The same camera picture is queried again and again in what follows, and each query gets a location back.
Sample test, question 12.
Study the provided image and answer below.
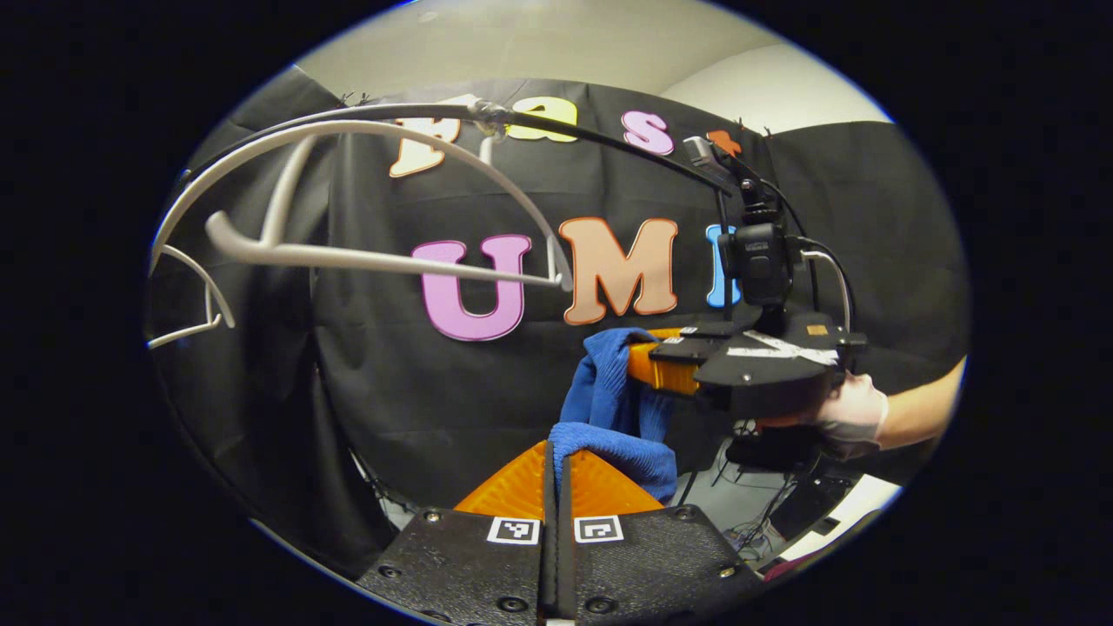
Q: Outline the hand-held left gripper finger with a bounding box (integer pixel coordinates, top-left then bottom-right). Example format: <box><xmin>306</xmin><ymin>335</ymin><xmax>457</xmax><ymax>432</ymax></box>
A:
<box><xmin>558</xmin><ymin>448</ymin><xmax>766</xmax><ymax>626</ymax></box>
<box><xmin>361</xmin><ymin>439</ymin><xmax>556</xmax><ymax>626</ymax></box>

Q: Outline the blue corduroy shirt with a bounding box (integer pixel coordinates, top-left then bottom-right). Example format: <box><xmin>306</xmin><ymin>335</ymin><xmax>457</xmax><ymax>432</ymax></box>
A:
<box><xmin>548</xmin><ymin>328</ymin><xmax>696</xmax><ymax>505</ymax></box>

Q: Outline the white plastic hanger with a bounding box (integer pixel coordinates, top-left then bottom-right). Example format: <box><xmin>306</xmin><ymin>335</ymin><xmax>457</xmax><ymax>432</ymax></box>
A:
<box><xmin>150</xmin><ymin>120</ymin><xmax>575</xmax><ymax>292</ymax></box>
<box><xmin>146</xmin><ymin>243</ymin><xmax>237</xmax><ymax>350</ymax></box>

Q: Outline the black backdrop cloth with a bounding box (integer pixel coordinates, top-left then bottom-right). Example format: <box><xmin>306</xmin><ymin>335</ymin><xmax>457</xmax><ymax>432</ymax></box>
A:
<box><xmin>148</xmin><ymin>65</ymin><xmax>970</xmax><ymax>579</ymax></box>

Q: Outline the clear tape wad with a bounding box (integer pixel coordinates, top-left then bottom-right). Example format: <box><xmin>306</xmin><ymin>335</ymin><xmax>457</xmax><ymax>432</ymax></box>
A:
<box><xmin>470</xmin><ymin>97</ymin><xmax>510</xmax><ymax>137</ymax></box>

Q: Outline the grey cable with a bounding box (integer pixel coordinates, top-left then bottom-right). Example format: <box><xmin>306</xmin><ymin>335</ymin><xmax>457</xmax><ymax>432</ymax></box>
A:
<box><xmin>800</xmin><ymin>250</ymin><xmax>854</xmax><ymax>331</ymax></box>

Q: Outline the bundle of black floor cables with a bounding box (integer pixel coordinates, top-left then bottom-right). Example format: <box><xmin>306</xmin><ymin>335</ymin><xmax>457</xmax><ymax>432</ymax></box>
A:
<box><xmin>678</xmin><ymin>417</ymin><xmax>837</xmax><ymax>562</ymax></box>

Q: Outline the black clothes rail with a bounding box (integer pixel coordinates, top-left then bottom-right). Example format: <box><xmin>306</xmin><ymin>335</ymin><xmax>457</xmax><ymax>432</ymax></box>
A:
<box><xmin>178</xmin><ymin>100</ymin><xmax>740</xmax><ymax>323</ymax></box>

